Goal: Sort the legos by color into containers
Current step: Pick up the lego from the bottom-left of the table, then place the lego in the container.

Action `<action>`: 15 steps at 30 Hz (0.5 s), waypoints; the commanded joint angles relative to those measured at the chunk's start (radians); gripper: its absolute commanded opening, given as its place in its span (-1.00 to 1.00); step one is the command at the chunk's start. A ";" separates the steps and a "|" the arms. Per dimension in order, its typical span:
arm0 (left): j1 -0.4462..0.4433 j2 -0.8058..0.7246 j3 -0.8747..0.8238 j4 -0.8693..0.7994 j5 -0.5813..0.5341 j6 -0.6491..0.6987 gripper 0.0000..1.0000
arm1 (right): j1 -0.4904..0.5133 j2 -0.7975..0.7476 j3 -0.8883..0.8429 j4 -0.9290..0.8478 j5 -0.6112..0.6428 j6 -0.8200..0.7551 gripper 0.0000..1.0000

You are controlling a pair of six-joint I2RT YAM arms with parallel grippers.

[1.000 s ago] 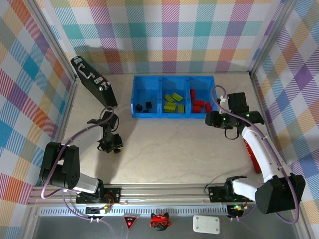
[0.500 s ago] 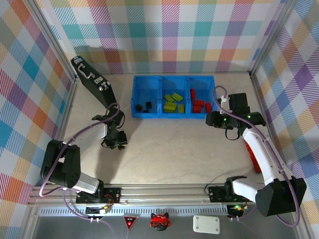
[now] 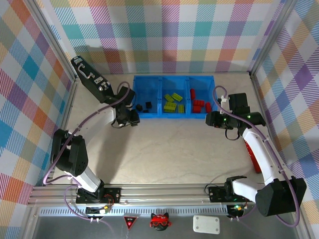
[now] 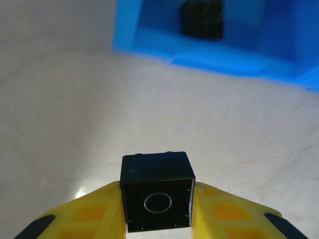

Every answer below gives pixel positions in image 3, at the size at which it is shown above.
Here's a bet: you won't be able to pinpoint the red black triangle emblem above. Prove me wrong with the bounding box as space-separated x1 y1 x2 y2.
123 216 139 231

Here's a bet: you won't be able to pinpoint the black cat figure red glasses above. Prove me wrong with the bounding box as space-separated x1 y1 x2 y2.
149 212 172 231

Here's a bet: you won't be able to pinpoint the aluminium frame post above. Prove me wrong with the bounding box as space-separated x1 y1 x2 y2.
28 0 78 84
249 0 301 77

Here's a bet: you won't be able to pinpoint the white slotted cable duct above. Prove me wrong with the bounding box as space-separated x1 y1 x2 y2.
39 206 229 216

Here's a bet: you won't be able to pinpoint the blue three-compartment bin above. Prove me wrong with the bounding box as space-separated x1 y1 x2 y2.
132 75 217 120

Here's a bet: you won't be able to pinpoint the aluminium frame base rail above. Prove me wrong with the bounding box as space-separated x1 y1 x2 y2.
27 183 304 207

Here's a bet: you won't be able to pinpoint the white box bottom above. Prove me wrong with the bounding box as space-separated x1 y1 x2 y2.
192 215 221 235

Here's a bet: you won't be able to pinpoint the aluminium frame side rail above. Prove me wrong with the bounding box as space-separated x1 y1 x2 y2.
43 78 78 186
250 73 287 162

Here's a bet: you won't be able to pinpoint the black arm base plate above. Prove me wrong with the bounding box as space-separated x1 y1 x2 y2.
208 186 255 203
76 188 122 204

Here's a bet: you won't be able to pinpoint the black briefcase with metal handle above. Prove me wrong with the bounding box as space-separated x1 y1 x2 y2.
71 56 117 105

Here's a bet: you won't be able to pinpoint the long red plastic object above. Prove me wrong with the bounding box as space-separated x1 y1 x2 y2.
243 139 262 174

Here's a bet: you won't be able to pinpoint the small electronics board with wires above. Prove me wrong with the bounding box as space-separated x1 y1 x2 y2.
86 205 112 216
227 204 247 217

